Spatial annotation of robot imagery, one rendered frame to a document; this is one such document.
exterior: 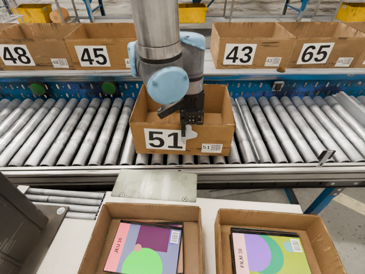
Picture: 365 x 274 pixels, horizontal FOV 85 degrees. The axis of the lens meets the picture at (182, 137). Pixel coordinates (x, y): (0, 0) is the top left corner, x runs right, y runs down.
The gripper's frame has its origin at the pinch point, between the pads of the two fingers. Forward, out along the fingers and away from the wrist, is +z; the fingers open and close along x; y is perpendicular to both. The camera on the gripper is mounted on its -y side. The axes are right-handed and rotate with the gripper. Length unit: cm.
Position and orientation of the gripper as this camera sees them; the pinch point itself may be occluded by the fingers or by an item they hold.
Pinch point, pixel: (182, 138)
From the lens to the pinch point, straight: 77.9
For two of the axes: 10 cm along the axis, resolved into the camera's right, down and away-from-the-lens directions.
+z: 0.0, 7.9, 6.1
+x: -0.2, -6.1, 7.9
